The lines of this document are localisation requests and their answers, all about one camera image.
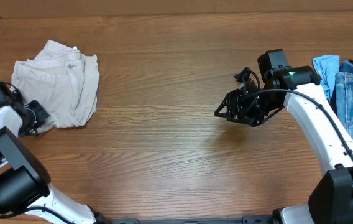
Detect beige shorts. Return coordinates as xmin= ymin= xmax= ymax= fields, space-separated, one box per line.
xmin=11 ymin=40 xmax=99 ymax=132

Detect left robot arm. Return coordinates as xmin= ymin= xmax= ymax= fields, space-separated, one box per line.
xmin=0 ymin=82 xmax=108 ymax=223

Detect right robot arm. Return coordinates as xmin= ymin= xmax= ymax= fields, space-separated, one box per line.
xmin=214 ymin=49 xmax=353 ymax=224

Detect light blue cloth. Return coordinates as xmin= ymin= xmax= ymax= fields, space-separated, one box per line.
xmin=312 ymin=55 xmax=340 ymax=101

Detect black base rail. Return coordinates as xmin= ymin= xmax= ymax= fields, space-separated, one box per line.
xmin=109 ymin=215 xmax=273 ymax=224

